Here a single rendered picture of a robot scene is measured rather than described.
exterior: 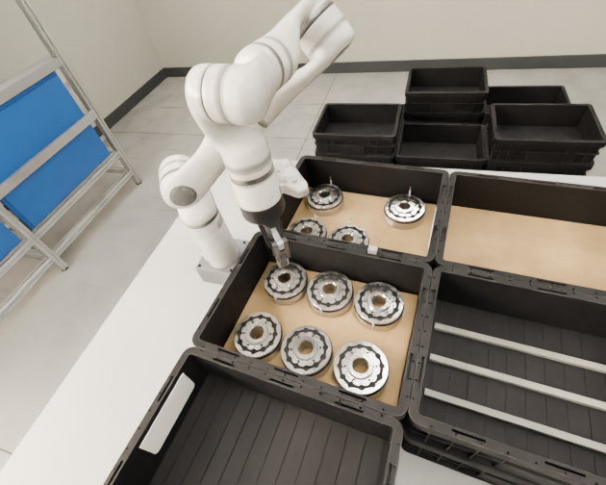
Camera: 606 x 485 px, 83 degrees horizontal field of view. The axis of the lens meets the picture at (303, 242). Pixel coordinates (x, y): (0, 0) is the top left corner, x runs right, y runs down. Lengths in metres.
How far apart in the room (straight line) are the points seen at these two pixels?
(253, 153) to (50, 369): 1.87
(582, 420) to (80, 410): 1.04
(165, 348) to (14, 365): 1.44
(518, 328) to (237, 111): 0.66
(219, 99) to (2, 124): 1.98
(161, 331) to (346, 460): 0.60
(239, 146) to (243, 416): 0.49
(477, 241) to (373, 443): 0.51
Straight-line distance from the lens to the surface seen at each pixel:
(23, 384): 2.26
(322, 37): 0.70
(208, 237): 0.89
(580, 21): 3.75
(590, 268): 0.96
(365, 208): 0.97
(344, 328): 0.75
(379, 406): 0.59
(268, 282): 0.80
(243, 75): 0.44
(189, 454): 0.75
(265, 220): 0.56
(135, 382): 1.01
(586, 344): 0.84
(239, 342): 0.75
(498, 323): 0.80
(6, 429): 2.20
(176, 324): 1.03
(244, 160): 0.49
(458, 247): 0.89
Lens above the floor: 1.50
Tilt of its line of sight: 48 degrees down
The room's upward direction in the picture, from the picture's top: 12 degrees counter-clockwise
